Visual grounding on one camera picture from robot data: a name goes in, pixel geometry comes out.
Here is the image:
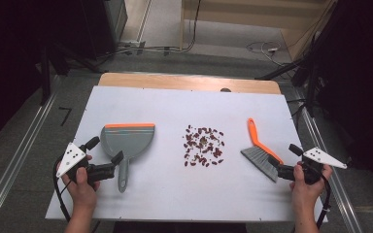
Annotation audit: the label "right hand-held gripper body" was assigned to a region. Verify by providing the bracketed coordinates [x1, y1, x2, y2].
[277, 147, 349, 186]

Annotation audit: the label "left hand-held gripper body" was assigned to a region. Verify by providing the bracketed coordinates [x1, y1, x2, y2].
[55, 142, 117, 187]

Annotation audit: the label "grey dustpan with orange edge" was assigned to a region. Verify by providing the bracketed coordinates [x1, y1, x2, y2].
[100, 122, 156, 194]

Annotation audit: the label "orange brush with grey bristles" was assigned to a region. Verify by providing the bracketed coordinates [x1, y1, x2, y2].
[240, 117, 286, 183]

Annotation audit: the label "pile of red beans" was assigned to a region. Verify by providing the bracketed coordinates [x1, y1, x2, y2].
[183, 124, 226, 168]

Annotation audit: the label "person's left hand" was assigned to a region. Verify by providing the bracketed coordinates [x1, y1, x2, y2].
[55, 154, 101, 211]

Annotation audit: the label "person's right hand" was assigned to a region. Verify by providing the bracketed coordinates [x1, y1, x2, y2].
[288, 161, 333, 210]

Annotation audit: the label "white table cover sheet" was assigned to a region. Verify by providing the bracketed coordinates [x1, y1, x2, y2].
[45, 85, 328, 223]

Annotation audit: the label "black metal stand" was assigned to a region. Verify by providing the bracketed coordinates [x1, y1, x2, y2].
[38, 43, 106, 106]
[255, 30, 325, 118]

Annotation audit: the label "dark curtain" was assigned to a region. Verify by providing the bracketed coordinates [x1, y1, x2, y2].
[317, 0, 373, 190]
[0, 0, 79, 153]

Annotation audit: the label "wooden table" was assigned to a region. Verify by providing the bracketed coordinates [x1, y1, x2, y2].
[97, 72, 282, 95]

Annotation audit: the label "grey power strip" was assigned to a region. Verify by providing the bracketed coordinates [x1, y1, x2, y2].
[118, 39, 147, 54]

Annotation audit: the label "black cabinet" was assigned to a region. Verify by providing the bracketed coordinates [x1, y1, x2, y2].
[77, 0, 129, 61]

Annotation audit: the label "beige wooden platform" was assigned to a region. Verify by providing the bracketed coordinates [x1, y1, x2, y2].
[180, 0, 335, 62]

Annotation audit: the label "metal floor rail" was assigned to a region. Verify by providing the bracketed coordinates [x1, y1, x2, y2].
[0, 75, 62, 229]
[294, 91, 364, 233]

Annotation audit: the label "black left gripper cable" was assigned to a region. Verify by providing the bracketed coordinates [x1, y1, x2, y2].
[51, 157, 73, 224]

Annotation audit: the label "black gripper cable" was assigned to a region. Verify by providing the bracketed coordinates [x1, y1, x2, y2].
[51, 157, 73, 224]
[315, 176, 333, 231]

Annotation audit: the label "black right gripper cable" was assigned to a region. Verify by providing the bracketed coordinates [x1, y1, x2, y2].
[315, 176, 333, 231]

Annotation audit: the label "white floor cable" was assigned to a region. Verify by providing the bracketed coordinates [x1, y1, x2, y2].
[246, 40, 293, 68]

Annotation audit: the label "grey floor cables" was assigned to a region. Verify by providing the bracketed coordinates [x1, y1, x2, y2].
[103, 45, 195, 60]

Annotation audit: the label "thin black hanging cable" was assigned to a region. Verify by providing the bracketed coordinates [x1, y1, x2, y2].
[179, 0, 203, 52]

